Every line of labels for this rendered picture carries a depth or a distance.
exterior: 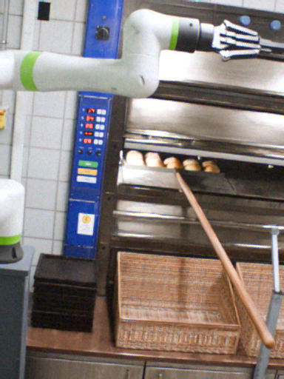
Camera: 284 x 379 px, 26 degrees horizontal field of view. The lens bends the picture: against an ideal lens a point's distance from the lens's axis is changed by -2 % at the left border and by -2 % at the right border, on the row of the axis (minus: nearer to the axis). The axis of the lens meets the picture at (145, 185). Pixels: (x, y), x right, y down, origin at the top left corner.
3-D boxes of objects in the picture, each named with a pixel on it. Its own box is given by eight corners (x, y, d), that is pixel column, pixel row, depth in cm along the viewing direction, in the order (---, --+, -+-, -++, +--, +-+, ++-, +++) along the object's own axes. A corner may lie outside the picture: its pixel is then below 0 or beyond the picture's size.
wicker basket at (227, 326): (110, 299, 311) (116, 250, 304) (217, 306, 318) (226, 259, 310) (113, 349, 265) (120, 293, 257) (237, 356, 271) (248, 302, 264)
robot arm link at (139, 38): (126, 3, 152) (125, 10, 163) (120, 51, 153) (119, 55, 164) (180, 10, 153) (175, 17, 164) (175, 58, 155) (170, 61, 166)
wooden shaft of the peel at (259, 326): (275, 351, 163) (276, 341, 162) (265, 350, 163) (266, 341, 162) (180, 178, 326) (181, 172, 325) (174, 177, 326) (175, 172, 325)
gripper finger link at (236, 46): (220, 36, 158) (220, 41, 158) (261, 43, 159) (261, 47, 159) (217, 45, 162) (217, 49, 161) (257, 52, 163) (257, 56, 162)
